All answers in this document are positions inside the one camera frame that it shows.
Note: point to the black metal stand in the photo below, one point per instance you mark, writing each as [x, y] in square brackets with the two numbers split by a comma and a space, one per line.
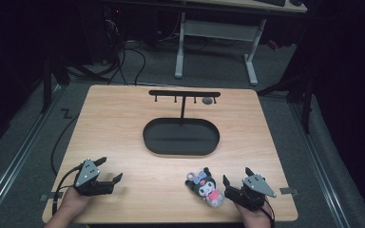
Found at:
[293, 91]
[52, 79]

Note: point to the white-legged desk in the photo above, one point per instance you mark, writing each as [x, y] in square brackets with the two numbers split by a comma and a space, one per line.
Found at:
[221, 31]

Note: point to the black hook rack with tray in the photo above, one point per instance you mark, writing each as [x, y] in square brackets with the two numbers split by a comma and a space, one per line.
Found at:
[181, 131]

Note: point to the person's right hand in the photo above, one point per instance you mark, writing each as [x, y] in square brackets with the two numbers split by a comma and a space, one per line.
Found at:
[256, 217]

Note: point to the black keyboard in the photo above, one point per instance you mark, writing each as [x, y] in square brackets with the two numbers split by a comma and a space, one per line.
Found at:
[271, 2]

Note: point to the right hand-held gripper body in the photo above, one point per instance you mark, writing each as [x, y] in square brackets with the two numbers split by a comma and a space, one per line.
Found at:
[253, 190]

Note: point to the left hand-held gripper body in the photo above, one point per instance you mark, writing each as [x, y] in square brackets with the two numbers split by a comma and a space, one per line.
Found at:
[88, 180]

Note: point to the grey round table grommet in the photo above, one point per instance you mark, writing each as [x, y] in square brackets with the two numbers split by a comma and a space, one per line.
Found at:
[207, 100]

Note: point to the grey tape strip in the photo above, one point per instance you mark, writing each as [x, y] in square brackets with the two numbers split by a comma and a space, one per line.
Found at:
[289, 191]
[49, 196]

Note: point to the person's left hand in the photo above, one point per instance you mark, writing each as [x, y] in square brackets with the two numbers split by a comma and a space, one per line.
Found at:
[72, 202]

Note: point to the black computer mouse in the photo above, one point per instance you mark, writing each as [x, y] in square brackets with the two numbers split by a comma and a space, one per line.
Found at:
[296, 2]

